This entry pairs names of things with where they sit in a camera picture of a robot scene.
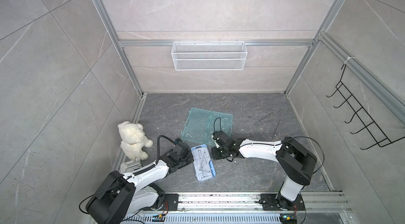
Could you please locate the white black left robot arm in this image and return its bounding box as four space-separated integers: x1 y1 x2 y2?
82 139 194 224

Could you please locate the aluminium front rail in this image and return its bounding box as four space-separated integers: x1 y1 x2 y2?
169 191 352 213

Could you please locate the blue geometry set case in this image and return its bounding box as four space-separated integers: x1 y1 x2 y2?
191 144 216 182

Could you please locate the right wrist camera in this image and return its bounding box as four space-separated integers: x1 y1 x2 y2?
213 131 230 145

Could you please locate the black wire hook rack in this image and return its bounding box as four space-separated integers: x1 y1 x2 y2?
326 64 405 150

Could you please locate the green transparent ruler set case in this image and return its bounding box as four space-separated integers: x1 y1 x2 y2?
181 108 233 146

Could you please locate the printed newspaper pattern pouch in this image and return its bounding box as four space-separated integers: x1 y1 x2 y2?
120 160 142 174

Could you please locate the white wire mesh basket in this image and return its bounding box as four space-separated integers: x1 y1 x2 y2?
171 41 248 71

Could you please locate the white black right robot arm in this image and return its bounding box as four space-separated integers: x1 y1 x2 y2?
212 131 317 204

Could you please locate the white teddy bear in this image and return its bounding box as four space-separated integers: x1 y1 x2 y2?
118 121 154 160

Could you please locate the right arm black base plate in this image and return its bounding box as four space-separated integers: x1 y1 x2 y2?
258 192 305 211

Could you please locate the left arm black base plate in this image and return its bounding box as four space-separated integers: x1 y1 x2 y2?
154 193 179 211

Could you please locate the clear plastic triangle ruler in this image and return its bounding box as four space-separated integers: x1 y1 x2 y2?
252 113 282 141

